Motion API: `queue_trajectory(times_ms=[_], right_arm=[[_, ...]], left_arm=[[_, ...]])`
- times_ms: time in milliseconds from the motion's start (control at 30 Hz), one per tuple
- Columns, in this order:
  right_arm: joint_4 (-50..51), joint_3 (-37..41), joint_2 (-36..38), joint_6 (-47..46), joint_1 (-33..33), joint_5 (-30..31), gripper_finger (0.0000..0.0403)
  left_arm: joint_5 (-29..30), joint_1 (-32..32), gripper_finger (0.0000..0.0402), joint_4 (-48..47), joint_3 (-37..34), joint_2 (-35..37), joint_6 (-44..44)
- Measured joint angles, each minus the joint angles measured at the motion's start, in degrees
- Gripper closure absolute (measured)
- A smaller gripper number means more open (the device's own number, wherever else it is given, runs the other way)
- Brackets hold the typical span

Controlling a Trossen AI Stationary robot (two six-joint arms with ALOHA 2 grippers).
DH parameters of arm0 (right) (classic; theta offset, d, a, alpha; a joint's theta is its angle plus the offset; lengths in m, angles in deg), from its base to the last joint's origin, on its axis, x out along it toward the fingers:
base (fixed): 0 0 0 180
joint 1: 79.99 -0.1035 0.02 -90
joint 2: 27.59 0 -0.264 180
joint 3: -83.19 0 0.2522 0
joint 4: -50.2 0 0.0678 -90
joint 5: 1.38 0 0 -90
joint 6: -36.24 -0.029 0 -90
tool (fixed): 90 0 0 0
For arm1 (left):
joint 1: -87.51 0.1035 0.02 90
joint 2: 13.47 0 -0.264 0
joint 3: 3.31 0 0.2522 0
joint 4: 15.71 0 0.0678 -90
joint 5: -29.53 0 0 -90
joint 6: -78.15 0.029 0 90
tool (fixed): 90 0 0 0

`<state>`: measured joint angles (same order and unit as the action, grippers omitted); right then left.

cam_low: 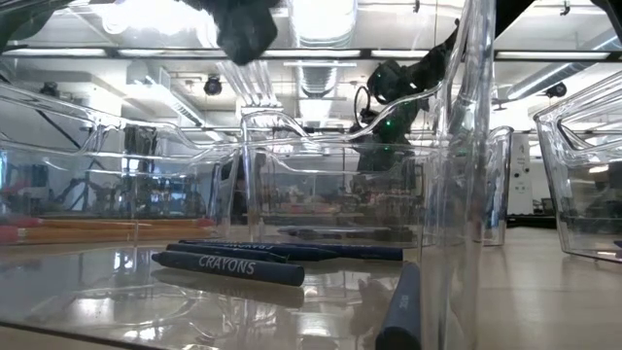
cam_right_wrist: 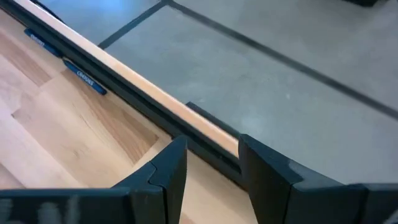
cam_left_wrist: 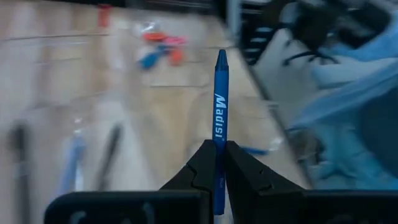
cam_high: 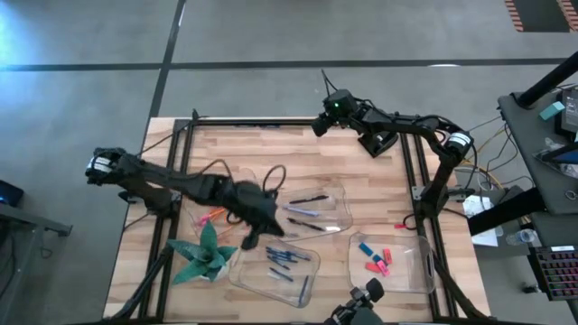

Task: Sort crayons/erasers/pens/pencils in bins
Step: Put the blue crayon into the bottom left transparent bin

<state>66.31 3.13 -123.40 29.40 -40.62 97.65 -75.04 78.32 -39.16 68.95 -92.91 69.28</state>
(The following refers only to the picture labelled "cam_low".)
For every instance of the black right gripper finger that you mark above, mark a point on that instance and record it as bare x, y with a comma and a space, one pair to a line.
379, 163

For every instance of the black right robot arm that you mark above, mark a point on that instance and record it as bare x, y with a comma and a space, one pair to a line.
510, 10

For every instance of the black ceiling lamp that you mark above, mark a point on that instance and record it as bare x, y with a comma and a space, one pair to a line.
555, 90
212, 86

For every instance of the clear plastic bin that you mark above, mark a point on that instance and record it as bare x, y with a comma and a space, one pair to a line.
498, 204
146, 194
573, 219
457, 146

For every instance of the black ballpoint pen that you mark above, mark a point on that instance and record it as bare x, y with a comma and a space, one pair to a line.
393, 236

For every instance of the white cabinet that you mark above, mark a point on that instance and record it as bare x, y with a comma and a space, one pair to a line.
520, 180

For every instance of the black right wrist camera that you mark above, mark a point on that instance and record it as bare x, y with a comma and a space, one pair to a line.
389, 80

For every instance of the silver ceiling air duct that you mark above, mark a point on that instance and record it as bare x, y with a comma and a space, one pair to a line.
321, 24

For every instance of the black ceiling light rail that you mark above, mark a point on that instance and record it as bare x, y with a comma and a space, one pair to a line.
340, 53

